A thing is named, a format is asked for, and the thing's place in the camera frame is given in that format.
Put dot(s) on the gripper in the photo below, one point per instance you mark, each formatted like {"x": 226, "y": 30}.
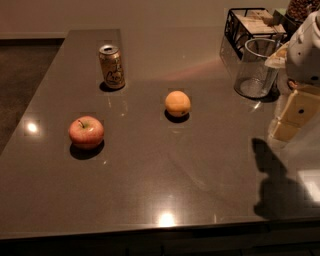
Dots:
{"x": 304, "y": 63}

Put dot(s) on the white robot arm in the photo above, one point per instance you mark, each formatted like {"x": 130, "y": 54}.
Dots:
{"x": 298, "y": 79}

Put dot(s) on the clear glass cup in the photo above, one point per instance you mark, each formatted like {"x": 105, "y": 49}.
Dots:
{"x": 254, "y": 79}

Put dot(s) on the packets in basket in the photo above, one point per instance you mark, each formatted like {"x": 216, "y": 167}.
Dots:
{"x": 260, "y": 22}

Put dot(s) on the jar of nuts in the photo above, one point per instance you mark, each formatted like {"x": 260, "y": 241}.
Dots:
{"x": 298, "y": 10}

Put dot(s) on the orange fruit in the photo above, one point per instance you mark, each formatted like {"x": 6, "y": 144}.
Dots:
{"x": 177, "y": 104}

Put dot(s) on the LaCroix soda can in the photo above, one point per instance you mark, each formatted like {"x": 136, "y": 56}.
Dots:
{"x": 111, "y": 66}

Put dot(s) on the red apple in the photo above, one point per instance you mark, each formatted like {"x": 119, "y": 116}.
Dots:
{"x": 86, "y": 132}

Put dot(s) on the black wire basket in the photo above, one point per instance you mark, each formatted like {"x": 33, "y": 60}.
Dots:
{"x": 237, "y": 35}

